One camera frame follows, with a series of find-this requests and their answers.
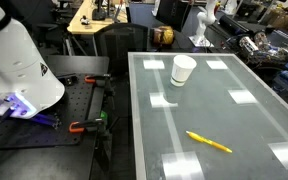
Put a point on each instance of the yellow pen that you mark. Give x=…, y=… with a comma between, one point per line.
x=208, y=141

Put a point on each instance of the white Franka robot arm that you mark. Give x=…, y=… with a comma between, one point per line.
x=14, y=63

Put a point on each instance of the small white robot arm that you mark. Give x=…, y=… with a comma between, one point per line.
x=204, y=20

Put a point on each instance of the white paper cup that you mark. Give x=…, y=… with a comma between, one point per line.
x=182, y=70

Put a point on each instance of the orange black bar clamp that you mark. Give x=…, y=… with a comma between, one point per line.
x=84, y=125
x=94, y=79

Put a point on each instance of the black mesh office chair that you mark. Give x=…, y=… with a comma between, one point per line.
x=120, y=43

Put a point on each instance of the gold shiny helmet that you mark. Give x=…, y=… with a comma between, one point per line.
x=164, y=35

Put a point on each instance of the small black block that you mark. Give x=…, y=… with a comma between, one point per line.
x=69, y=80

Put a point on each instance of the black computer monitor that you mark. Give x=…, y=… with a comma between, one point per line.
x=172, y=13

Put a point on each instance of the light wooden desk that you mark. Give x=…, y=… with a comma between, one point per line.
x=84, y=23

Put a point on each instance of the silver metal cylinder device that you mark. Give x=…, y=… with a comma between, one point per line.
x=249, y=44

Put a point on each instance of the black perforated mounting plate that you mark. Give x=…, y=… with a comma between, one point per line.
x=34, y=130

